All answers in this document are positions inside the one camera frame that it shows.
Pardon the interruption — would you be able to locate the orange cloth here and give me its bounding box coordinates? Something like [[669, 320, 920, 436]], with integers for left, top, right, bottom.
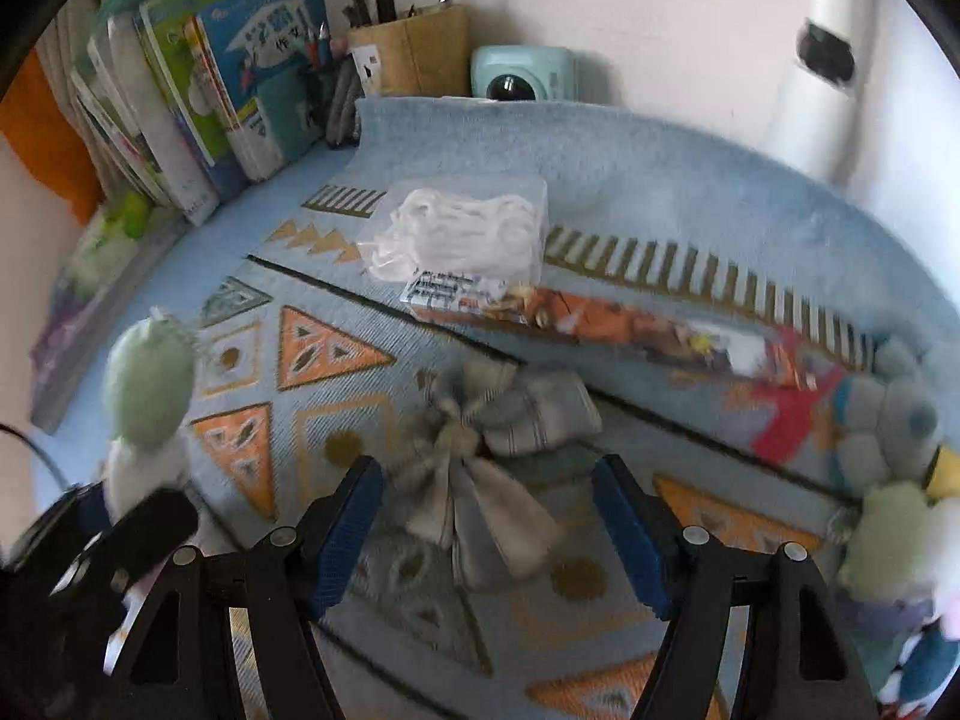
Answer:
[[0, 51, 104, 224]]

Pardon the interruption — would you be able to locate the clear bag of white cords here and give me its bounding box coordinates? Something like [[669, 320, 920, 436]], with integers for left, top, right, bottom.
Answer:
[[357, 172, 550, 291]]

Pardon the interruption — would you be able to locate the brown pen holder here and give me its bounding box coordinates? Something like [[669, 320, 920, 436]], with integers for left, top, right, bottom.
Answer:
[[341, 0, 473, 100]]

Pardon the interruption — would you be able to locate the long orange printed packet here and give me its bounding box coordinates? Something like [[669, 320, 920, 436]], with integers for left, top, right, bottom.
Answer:
[[405, 268, 822, 392]]

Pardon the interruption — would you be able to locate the yellow toy piece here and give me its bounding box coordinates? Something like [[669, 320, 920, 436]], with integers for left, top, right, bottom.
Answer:
[[924, 448, 960, 500]]

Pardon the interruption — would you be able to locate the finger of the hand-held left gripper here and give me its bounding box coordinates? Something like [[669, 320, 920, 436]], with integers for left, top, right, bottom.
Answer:
[[96, 486, 201, 582]]

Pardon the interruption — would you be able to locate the row of books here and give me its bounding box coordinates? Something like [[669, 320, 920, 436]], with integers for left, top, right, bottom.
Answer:
[[71, 0, 332, 227]]

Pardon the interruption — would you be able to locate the pink white green plush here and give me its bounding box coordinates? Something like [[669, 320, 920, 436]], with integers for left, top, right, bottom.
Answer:
[[101, 307, 203, 541], [836, 478, 960, 616]]

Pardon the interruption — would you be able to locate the mint instant camera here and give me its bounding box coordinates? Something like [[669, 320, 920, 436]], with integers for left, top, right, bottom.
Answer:
[[470, 45, 576, 103]]

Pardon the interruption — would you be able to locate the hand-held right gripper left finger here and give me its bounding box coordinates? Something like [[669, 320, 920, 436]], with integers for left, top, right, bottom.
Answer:
[[101, 456, 385, 720]]

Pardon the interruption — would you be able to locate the grey striped fabric bow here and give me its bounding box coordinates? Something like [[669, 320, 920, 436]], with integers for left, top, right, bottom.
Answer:
[[381, 358, 603, 587]]

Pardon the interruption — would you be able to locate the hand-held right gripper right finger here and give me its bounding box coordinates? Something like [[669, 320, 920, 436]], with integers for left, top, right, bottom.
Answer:
[[591, 454, 878, 720]]

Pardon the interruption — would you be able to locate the green purple flat book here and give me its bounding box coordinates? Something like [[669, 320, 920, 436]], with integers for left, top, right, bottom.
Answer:
[[30, 191, 190, 432]]

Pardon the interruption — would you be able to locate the black pipe clamp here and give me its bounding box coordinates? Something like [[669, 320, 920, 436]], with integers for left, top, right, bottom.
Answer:
[[797, 21, 857, 85]]

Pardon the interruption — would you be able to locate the red cloth piece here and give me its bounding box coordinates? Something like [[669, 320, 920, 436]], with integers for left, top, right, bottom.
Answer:
[[748, 381, 835, 467]]

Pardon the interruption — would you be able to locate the light blue plush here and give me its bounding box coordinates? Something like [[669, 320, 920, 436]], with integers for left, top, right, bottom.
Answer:
[[829, 341, 947, 501]]

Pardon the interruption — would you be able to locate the black cable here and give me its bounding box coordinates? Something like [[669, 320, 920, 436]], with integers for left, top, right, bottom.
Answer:
[[0, 424, 80, 492]]

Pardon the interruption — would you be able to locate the patterned blue mat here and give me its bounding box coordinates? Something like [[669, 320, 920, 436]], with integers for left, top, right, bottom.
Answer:
[[30, 94, 960, 720]]

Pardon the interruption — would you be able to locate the black mesh pen holder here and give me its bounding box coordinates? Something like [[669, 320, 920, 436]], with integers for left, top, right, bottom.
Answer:
[[300, 37, 362, 149]]

